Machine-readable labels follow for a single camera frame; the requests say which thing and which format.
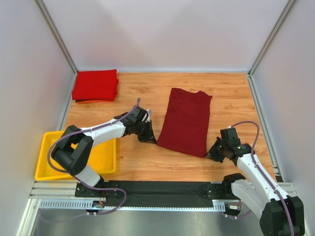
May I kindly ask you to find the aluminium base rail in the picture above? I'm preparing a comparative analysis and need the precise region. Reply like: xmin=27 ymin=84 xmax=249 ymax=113
xmin=31 ymin=175 xmax=297 ymax=201

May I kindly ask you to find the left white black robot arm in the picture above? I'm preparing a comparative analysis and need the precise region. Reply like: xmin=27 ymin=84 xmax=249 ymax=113
xmin=48 ymin=105 xmax=157 ymax=189

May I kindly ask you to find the left aluminium frame post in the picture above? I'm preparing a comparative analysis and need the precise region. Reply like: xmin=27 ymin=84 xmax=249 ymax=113
xmin=34 ymin=0 xmax=78 ymax=74

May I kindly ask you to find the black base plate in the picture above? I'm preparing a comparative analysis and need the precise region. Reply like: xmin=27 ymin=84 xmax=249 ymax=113
xmin=74 ymin=181 xmax=124 ymax=198
xmin=201 ymin=183 xmax=240 ymax=200

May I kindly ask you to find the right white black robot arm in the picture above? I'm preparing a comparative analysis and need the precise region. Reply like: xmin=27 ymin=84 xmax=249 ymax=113
xmin=206 ymin=127 xmax=305 ymax=236

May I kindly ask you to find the dark red t-shirt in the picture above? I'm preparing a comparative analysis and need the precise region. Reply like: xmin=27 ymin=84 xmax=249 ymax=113
xmin=157 ymin=88 xmax=212 ymax=158

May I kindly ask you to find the yellow plastic bin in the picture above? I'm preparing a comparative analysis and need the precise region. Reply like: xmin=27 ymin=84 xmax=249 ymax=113
xmin=34 ymin=131 xmax=117 ymax=182

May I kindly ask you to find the white slotted cable duct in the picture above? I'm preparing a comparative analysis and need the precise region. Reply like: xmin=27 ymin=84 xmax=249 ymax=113
xmin=38 ymin=200 xmax=226 ymax=211

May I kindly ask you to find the bright red folded t-shirt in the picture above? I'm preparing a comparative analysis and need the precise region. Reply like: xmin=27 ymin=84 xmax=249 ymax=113
xmin=72 ymin=69 xmax=119 ymax=101

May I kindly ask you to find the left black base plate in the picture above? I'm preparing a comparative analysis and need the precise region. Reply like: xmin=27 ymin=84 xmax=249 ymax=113
xmin=74 ymin=181 xmax=124 ymax=198

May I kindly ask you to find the aluminium frame post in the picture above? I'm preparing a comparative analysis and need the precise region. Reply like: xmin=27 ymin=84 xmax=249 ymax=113
xmin=248 ymin=0 xmax=297 ymax=77
xmin=34 ymin=0 xmax=78 ymax=74

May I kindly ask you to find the right aluminium frame post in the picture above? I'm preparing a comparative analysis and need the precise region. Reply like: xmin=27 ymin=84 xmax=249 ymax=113
xmin=248 ymin=0 xmax=297 ymax=77

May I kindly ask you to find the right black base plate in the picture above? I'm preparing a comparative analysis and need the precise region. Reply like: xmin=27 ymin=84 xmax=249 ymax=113
xmin=201 ymin=183 xmax=240 ymax=200

